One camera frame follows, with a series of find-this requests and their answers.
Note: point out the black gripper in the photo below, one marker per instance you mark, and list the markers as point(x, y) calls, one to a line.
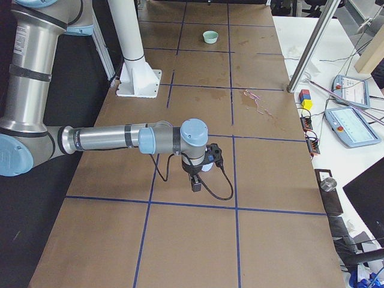
point(192, 170)

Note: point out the blue plastic cup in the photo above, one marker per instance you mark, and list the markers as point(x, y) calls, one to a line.
point(207, 167)

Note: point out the green ceramic bowl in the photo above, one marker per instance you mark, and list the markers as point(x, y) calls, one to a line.
point(210, 37)

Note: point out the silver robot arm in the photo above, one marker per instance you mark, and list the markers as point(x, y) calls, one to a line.
point(26, 142)

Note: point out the black orange connector strip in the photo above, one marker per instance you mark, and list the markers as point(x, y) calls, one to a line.
point(311, 137)

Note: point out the silver metal cylinder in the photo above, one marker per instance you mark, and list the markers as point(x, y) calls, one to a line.
point(328, 184)

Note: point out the red blue yellow blocks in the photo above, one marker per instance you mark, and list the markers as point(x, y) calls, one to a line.
point(305, 99)

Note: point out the near teach pendant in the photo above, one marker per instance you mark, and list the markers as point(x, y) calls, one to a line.
point(351, 128)

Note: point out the teach pendant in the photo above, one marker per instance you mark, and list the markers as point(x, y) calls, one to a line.
point(352, 89)
point(351, 128)

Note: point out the black monitor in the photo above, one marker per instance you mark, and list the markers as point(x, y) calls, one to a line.
point(365, 193)

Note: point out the far teach pendant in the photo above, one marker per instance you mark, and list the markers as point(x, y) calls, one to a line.
point(352, 89)

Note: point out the metal reacher rod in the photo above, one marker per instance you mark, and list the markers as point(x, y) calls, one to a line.
point(375, 119)

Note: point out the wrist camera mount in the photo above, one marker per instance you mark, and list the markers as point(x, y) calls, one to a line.
point(213, 154)

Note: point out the white pedestal column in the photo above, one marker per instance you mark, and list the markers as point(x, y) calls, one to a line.
point(137, 78)

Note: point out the aluminium frame post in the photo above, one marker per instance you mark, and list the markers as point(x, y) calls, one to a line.
point(319, 29)

